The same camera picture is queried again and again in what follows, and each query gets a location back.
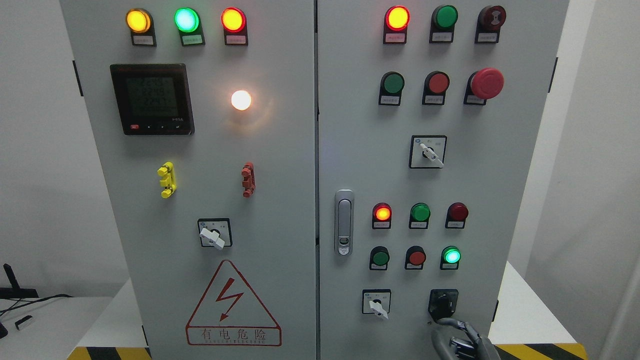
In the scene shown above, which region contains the green push button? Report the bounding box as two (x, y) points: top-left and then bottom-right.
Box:
(378, 71), (405, 106)
(369, 246), (390, 271)

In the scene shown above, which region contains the green push button lower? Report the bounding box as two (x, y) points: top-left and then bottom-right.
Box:
(369, 246), (390, 271)

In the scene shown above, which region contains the grey right cabinet door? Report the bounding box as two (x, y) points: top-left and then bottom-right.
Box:
(317, 0), (569, 360)

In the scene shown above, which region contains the black rotary knob switch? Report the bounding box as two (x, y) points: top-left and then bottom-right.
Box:
(427, 289), (459, 322)

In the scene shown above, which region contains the red lit lamp right top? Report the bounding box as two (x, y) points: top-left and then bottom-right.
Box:
(382, 5), (410, 44)

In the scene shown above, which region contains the red push button lower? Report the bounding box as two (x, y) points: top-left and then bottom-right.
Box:
(404, 245), (426, 271)

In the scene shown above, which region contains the yellow indicator lamp top left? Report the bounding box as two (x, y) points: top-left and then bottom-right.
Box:
(125, 7), (157, 47)

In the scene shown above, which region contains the silver cabinet door latch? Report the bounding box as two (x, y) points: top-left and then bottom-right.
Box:
(334, 189), (354, 256)

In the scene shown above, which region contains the white selector switch lower right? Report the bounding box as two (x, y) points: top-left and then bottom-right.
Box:
(361, 288), (392, 321)

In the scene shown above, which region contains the grey left cabinet door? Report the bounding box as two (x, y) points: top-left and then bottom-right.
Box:
(61, 0), (317, 360)

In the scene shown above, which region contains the small white black dongle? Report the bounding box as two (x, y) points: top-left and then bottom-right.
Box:
(14, 315), (34, 331)

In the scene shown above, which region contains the red push button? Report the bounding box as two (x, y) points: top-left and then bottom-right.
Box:
(422, 71), (450, 106)
(404, 245), (426, 271)

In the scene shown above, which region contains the yellow terminal connector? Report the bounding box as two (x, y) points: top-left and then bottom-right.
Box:
(157, 161), (178, 199)

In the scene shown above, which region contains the white selector switch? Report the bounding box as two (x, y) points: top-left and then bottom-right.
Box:
(361, 288), (392, 321)
(409, 135), (447, 169)

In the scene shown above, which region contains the black cable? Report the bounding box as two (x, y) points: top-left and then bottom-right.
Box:
(0, 293), (74, 316)

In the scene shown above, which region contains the white lit indicator lamp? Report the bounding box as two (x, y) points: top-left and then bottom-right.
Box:
(230, 89), (253, 111)

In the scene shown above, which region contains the red emergency stop mushroom button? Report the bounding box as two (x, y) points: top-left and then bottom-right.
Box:
(463, 67), (505, 106)

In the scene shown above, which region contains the red lit indicator lamp left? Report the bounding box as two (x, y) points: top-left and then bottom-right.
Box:
(221, 7), (249, 46)

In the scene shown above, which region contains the grey cabinet door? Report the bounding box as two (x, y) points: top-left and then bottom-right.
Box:
(61, 0), (317, 360)
(317, 0), (569, 360)

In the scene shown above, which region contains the red lit lamp middle left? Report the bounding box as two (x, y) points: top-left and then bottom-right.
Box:
(371, 202), (393, 230)

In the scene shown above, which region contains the red lamp middle right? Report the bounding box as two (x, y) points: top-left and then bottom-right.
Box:
(445, 202), (469, 229)

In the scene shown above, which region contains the red push button upper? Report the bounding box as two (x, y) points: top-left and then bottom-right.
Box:
(422, 71), (450, 106)

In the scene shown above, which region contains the white selector switch upper right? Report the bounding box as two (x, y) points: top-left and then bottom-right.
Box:
(409, 135), (447, 169)

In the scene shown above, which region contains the green push button upper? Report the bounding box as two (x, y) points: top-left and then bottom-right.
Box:
(378, 71), (405, 106)

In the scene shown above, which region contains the red electric danger warning sticker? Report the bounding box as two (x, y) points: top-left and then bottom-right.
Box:
(185, 259), (282, 347)

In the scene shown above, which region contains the green lit indicator lamp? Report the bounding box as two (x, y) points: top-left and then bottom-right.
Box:
(173, 7), (206, 47)

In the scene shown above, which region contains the dark red buzzer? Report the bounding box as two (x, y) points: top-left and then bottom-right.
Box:
(474, 6), (506, 44)

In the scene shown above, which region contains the white platform with hazard stripes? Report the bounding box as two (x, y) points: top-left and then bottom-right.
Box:
(68, 264), (588, 360)

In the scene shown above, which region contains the black digital power meter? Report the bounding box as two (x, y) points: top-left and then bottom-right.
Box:
(110, 63), (195, 136)

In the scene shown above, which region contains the green lamp middle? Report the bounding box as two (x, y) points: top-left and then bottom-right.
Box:
(408, 202), (431, 229)

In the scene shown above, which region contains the white selector switch left door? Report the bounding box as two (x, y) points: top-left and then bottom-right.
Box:
(197, 218), (233, 251)

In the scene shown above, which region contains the red terminal connector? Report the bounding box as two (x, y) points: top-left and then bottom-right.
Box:
(241, 161), (256, 198)

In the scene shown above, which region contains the black device with antenna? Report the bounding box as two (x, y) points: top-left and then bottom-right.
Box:
(0, 263), (39, 300)

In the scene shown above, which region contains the green lamp lower right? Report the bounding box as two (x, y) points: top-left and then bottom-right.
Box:
(439, 245), (461, 271)

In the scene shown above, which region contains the black monitor corner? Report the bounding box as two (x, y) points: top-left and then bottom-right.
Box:
(0, 323), (9, 339)

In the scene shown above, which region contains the green unlit lamp right top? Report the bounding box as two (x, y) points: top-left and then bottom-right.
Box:
(429, 4), (458, 44)

